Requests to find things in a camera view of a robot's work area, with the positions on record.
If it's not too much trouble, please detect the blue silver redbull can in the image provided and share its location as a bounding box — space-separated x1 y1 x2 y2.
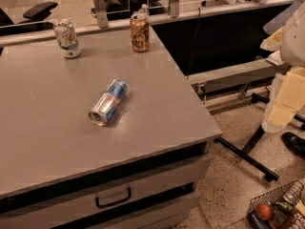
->
89 79 128 126

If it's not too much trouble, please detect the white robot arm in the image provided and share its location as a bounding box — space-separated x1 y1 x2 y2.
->
261 2 305 133

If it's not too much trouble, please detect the orange gold soda can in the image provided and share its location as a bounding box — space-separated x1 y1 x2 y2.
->
130 12 150 52

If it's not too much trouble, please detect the white green soda can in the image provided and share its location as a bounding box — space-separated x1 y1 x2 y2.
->
53 19 81 58

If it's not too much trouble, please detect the clear plastic water bottle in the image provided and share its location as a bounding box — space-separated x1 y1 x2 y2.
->
139 4 150 16

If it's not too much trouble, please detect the white folded cloth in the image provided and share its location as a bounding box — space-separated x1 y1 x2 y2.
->
267 51 284 66

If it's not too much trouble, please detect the black office chair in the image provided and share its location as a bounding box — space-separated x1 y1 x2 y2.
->
0 2 58 36

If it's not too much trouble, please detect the black shoe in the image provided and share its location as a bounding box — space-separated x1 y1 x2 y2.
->
281 132 305 159

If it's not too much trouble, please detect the red round fruit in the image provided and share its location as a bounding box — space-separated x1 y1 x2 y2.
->
255 203 273 220

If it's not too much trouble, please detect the grey cabinet drawer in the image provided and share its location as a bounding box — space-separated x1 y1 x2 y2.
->
0 155 212 229

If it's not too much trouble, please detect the black hanging cable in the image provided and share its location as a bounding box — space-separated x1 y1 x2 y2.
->
185 7 202 78

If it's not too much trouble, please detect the black table leg frame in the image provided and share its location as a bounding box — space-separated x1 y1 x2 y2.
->
214 94 305 182

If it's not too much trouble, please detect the black drawer handle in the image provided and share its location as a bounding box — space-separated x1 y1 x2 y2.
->
94 187 132 209

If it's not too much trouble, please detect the metal glass partition post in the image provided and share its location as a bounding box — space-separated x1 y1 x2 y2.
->
92 0 109 29

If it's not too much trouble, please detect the black wire basket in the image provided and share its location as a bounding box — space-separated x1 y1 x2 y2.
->
247 180 305 229

